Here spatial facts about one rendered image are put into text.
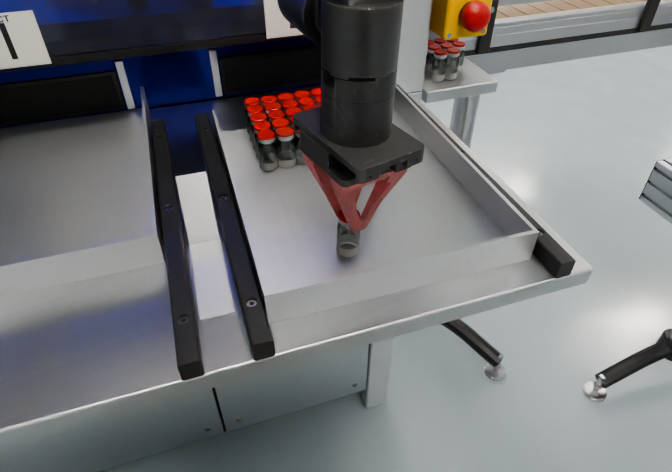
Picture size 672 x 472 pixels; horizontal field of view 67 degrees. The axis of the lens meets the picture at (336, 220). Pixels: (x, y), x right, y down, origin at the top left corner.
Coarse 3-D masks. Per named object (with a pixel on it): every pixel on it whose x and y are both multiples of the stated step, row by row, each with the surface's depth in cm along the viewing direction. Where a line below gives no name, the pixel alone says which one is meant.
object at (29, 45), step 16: (0, 16) 54; (16, 16) 55; (32, 16) 55; (0, 32) 55; (16, 32) 56; (32, 32) 56; (0, 48) 56; (16, 48) 57; (32, 48) 57; (0, 64) 57; (16, 64) 58; (32, 64) 58
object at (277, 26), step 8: (264, 0) 62; (272, 0) 62; (264, 8) 63; (272, 8) 63; (272, 16) 64; (280, 16) 64; (272, 24) 64; (280, 24) 64; (288, 24) 65; (272, 32) 65; (280, 32) 65; (288, 32) 65; (296, 32) 66
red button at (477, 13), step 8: (464, 8) 70; (472, 8) 69; (480, 8) 69; (488, 8) 69; (464, 16) 69; (472, 16) 69; (480, 16) 69; (488, 16) 70; (464, 24) 70; (472, 24) 70; (480, 24) 70
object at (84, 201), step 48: (144, 96) 70; (0, 144) 66; (48, 144) 66; (96, 144) 66; (144, 144) 66; (0, 192) 57; (48, 192) 57; (96, 192) 57; (144, 192) 57; (0, 240) 51; (48, 240) 51; (96, 240) 51; (144, 240) 47; (0, 288) 45
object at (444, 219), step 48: (240, 144) 66; (432, 144) 64; (240, 192) 57; (288, 192) 57; (432, 192) 57; (480, 192) 55; (288, 240) 51; (336, 240) 51; (384, 240) 51; (432, 240) 51; (480, 240) 51; (528, 240) 47; (288, 288) 41; (336, 288) 43; (384, 288) 45
